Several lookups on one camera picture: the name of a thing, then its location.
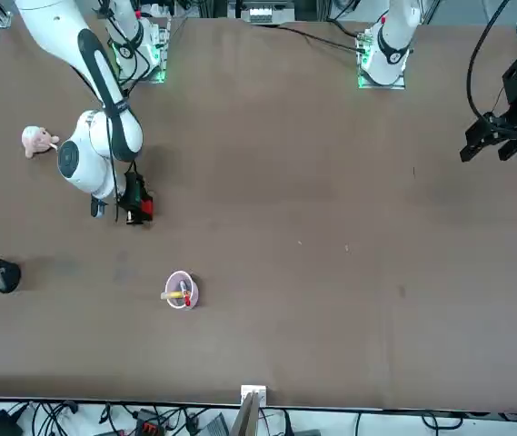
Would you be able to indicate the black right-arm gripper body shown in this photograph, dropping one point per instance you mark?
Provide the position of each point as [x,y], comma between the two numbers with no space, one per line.
[133,195]

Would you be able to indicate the red magnetic block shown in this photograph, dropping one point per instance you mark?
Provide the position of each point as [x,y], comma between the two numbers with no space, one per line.
[148,207]

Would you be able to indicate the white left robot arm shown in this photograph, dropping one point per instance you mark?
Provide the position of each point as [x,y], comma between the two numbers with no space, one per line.
[394,41]

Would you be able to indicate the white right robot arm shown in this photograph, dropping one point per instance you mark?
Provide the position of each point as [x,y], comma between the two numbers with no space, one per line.
[92,131]

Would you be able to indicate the clear plastic cup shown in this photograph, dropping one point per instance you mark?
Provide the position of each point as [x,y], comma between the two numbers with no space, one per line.
[174,279]

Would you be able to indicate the yellow pen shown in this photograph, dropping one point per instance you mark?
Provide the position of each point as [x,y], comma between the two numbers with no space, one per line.
[174,295]

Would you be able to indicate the red-capped white marker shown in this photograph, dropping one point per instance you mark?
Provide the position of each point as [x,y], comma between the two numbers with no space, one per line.
[187,300]

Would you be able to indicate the grey power strip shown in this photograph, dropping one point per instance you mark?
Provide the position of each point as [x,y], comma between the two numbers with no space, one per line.
[267,12]

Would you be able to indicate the power strip with red switches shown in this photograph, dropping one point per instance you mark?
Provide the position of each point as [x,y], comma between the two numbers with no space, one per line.
[151,424]

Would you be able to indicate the grey power adapter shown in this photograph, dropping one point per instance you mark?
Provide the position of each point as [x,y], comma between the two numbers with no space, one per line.
[216,424]

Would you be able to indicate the black power adapter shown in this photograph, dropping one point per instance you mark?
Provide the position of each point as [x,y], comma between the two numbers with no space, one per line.
[1,422]

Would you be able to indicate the aluminium corner bracket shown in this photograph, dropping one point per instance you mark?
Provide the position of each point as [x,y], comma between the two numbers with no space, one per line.
[3,13]

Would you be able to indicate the aluminium profile post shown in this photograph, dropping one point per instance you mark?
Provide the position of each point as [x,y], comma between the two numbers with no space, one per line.
[249,413]

